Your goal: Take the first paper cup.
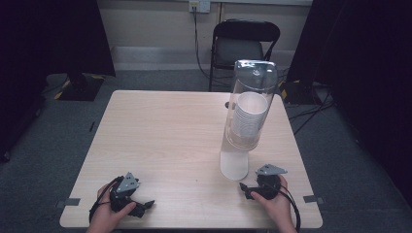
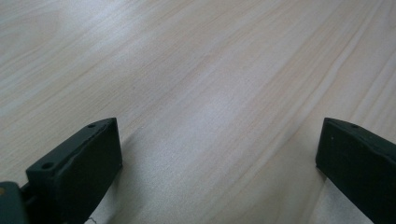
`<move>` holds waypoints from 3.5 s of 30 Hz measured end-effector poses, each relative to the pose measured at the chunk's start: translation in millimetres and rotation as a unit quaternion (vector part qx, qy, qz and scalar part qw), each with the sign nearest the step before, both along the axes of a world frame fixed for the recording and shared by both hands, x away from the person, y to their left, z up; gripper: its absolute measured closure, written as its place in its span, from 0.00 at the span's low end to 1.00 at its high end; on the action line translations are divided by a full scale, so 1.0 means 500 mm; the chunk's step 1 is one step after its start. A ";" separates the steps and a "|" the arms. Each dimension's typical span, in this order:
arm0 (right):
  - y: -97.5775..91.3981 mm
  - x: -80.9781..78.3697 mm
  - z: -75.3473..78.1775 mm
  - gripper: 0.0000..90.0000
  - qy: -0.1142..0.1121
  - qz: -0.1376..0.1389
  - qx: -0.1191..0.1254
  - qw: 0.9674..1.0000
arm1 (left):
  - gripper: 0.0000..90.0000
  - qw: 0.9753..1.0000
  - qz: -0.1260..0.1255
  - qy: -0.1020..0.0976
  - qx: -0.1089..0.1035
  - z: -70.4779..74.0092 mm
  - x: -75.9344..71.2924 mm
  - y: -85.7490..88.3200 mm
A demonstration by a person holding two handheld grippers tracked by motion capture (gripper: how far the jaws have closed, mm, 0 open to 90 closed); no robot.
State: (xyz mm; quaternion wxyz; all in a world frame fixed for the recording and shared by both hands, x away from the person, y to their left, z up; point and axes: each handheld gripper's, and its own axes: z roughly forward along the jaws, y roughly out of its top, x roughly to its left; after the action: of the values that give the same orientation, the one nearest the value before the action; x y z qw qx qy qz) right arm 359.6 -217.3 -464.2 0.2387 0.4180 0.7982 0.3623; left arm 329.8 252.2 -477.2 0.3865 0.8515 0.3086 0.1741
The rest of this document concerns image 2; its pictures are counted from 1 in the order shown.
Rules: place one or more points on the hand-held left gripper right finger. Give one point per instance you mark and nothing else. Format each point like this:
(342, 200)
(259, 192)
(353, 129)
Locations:
(361, 161)

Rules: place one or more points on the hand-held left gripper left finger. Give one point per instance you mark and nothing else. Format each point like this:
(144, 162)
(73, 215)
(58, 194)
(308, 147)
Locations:
(77, 174)

